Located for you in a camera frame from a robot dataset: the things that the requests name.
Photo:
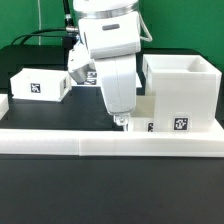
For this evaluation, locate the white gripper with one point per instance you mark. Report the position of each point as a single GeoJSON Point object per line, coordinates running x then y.
{"type": "Point", "coordinates": [118, 85]}

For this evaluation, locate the white front drawer tray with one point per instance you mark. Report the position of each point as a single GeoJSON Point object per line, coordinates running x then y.
{"type": "Point", "coordinates": [142, 119]}

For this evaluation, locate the white drawer tray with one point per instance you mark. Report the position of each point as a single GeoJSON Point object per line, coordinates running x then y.
{"type": "Point", "coordinates": [142, 119]}
{"type": "Point", "coordinates": [40, 84]}

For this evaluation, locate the white drawer cabinet box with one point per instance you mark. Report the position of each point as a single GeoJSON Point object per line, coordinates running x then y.
{"type": "Point", "coordinates": [186, 89]}

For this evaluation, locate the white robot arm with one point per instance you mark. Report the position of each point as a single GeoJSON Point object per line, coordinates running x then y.
{"type": "Point", "coordinates": [110, 36]}

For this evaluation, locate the white rear drawer tray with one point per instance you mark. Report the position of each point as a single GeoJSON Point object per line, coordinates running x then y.
{"type": "Point", "coordinates": [40, 84]}

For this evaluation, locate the white marker tag sheet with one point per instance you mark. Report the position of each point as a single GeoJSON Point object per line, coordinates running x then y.
{"type": "Point", "coordinates": [94, 81]}

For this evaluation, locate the white foam border frame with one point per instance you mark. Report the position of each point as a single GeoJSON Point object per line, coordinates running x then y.
{"type": "Point", "coordinates": [87, 143]}

